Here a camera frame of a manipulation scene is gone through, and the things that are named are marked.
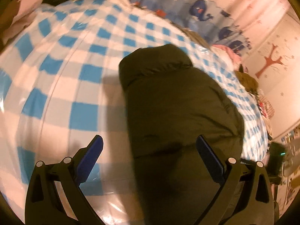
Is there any whale print blue fabric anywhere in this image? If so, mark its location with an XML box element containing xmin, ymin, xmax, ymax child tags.
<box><xmin>130</xmin><ymin>0</ymin><xmax>253</xmax><ymax>53</ymax></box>

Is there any red patterned cloth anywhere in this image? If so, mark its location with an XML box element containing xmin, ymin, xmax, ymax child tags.
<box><xmin>258</xmin><ymin>98</ymin><xmax>275</xmax><ymax>119</ymax></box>

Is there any red tree wall sticker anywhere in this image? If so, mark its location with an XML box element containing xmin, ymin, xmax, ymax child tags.
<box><xmin>255</xmin><ymin>44</ymin><xmax>284</xmax><ymax>78</ymax></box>

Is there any dark olive padded jacket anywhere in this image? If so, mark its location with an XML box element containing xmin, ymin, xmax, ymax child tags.
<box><xmin>119</xmin><ymin>44</ymin><xmax>245</xmax><ymax>225</ymax></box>

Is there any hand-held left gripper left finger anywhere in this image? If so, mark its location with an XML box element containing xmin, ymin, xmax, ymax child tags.
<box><xmin>25</xmin><ymin>135</ymin><xmax>104</xmax><ymax>225</ymax></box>

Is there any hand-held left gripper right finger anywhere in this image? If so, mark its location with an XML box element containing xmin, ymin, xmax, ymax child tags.
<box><xmin>196</xmin><ymin>135</ymin><xmax>275</xmax><ymax>225</ymax></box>

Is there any pale pink pillow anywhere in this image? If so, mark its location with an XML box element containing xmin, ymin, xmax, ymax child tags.
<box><xmin>2</xmin><ymin>0</ymin><xmax>45</xmax><ymax>41</ymax></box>

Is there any pink cloth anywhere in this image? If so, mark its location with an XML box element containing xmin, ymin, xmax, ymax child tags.
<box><xmin>211</xmin><ymin>44</ymin><xmax>242</xmax><ymax>63</ymax></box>

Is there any brown plush toy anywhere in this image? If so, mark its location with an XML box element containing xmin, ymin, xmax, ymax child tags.
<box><xmin>235</xmin><ymin>70</ymin><xmax>259</xmax><ymax>92</ymax></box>

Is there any blue white checkered bed cover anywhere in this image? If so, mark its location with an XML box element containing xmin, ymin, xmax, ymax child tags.
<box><xmin>0</xmin><ymin>0</ymin><xmax>270</xmax><ymax>218</ymax></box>

